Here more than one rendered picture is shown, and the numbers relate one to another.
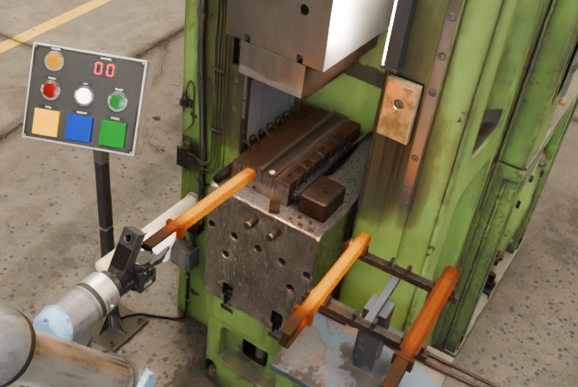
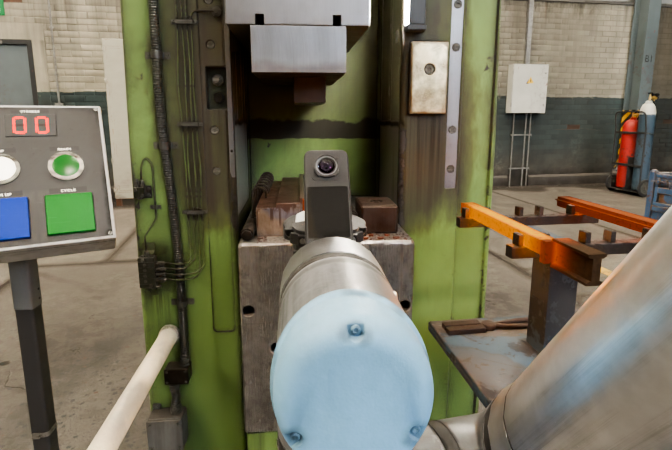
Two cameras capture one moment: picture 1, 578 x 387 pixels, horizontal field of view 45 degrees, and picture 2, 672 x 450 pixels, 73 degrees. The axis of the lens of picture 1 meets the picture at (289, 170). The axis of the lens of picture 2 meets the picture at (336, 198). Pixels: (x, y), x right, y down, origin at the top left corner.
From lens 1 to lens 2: 1.34 m
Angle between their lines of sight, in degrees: 40
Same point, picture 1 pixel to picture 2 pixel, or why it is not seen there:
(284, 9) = not seen: outside the picture
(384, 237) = (436, 243)
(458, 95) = (480, 42)
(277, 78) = (309, 58)
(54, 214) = not seen: outside the picture
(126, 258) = (341, 207)
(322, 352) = (508, 361)
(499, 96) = not seen: hidden behind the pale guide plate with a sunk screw
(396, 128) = (432, 97)
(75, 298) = (348, 271)
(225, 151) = (211, 238)
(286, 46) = (317, 10)
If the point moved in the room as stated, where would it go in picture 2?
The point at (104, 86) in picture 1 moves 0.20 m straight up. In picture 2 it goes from (36, 149) to (23, 35)
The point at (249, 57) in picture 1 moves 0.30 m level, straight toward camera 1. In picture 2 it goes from (266, 44) to (362, 21)
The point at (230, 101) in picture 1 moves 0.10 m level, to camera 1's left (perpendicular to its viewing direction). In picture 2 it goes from (209, 163) to (167, 166)
